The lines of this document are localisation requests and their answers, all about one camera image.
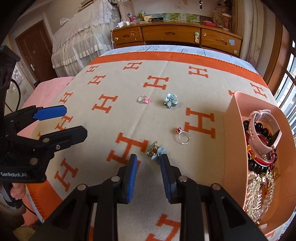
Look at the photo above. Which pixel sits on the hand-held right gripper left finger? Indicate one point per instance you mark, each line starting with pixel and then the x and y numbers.
pixel 130 178

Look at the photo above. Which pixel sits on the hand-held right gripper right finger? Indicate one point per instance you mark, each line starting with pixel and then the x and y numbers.
pixel 167 178

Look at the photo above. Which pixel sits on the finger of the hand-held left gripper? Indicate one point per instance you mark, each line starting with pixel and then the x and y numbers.
pixel 69 136
pixel 49 112

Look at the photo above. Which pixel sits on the pink cardboard box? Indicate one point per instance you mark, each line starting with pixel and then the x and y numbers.
pixel 233 150

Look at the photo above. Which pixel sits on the red beaded bangle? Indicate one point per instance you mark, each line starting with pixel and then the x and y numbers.
pixel 262 161

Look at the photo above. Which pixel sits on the pink smartwatch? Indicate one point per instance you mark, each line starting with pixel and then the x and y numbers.
pixel 255 136

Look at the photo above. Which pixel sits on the person's left forearm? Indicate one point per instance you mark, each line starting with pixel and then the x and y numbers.
pixel 16 210

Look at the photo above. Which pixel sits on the person's left hand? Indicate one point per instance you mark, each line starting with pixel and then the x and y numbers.
pixel 18 192

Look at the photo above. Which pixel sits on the pink bedspread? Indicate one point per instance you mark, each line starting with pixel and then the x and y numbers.
pixel 46 92

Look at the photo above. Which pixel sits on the orange and beige printed blanket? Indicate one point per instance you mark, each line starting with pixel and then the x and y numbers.
pixel 138 115

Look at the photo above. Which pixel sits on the brown wooden door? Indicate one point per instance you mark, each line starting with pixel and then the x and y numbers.
pixel 34 46

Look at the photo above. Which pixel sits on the piano under white lace cover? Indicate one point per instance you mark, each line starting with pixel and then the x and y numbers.
pixel 81 34

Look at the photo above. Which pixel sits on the stack of books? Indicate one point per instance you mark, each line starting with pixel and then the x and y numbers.
pixel 85 5

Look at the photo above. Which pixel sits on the white charger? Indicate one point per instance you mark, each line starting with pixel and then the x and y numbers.
pixel 123 24

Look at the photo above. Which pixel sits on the blue and white patterned sheet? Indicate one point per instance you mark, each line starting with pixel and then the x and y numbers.
pixel 161 48

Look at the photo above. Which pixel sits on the yellow green cup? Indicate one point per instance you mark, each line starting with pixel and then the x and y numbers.
pixel 143 16

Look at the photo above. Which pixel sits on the black flashlight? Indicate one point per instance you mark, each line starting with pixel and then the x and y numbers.
pixel 156 19

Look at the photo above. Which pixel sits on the mint green drawer hook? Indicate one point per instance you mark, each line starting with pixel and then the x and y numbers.
pixel 196 38

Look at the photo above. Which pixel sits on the wooden desk with drawers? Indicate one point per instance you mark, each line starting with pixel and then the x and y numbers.
pixel 171 34

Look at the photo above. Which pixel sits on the blue sticker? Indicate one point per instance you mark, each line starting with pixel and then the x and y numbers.
pixel 232 42

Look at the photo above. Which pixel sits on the window with metal grille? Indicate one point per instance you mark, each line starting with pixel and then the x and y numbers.
pixel 288 81

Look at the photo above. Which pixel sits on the small red box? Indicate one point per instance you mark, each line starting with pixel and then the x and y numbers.
pixel 209 23

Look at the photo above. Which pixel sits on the floral storage container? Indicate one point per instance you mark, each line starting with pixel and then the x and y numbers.
pixel 222 19

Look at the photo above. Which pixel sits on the pale floral curtain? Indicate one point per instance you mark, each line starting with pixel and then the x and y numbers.
pixel 256 34

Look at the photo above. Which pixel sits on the hanging keys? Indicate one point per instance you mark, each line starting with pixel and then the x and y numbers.
pixel 201 4

